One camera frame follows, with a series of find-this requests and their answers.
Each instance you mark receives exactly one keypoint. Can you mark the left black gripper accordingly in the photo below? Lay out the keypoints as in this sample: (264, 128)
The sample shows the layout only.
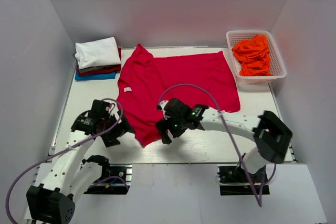
(110, 140)

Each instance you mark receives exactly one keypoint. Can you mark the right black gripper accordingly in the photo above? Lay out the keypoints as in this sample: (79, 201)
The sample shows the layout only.
(164, 125)

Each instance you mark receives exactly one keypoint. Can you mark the crimson red t-shirt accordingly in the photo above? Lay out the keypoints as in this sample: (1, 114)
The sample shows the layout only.
(193, 79)

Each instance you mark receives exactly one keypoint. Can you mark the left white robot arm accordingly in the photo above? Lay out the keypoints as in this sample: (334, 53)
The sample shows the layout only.
(54, 199)

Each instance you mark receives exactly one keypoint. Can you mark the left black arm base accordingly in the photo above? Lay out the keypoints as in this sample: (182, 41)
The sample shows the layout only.
(115, 181)

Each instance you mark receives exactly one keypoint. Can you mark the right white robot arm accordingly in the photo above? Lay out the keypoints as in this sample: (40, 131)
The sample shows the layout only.
(269, 133)

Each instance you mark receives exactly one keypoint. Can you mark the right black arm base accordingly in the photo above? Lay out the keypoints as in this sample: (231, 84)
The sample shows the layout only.
(233, 182)

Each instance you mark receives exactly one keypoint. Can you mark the blue folded t-shirt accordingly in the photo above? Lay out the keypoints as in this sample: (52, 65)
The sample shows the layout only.
(103, 76)

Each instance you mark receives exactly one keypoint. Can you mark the grey folded t-shirt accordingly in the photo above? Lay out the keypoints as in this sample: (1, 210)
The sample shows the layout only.
(117, 67)

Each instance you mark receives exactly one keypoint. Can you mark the white folded t-shirt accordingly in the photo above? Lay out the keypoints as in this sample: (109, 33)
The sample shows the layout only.
(103, 52)

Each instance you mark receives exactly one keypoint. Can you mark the orange t-shirt in basket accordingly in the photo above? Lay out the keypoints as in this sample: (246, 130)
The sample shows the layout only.
(253, 56)

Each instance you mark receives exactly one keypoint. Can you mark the white plastic perforated basket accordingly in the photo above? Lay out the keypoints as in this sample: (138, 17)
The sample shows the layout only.
(277, 67)

